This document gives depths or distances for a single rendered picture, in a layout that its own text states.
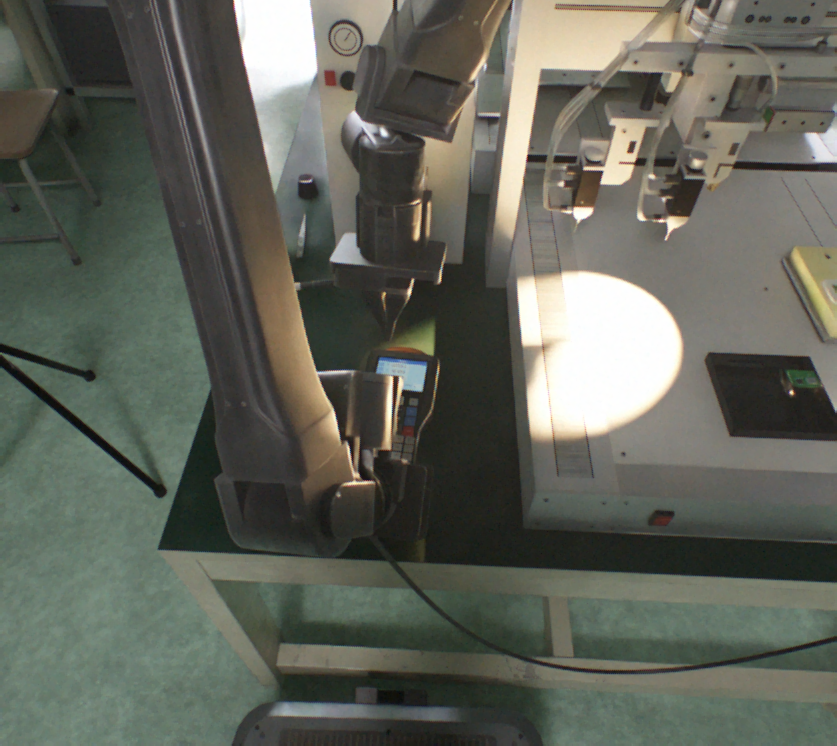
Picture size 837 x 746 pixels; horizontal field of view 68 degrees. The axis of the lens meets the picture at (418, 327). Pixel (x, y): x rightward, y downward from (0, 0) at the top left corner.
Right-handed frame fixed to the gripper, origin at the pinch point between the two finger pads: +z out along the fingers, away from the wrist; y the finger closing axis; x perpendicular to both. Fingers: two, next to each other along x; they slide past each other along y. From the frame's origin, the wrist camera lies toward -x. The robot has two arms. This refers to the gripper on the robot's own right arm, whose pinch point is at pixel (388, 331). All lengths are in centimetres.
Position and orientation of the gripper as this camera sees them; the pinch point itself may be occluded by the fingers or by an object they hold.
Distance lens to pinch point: 63.5
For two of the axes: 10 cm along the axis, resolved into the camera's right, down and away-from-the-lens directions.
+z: -0.5, 8.3, 5.5
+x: -1.3, 5.4, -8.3
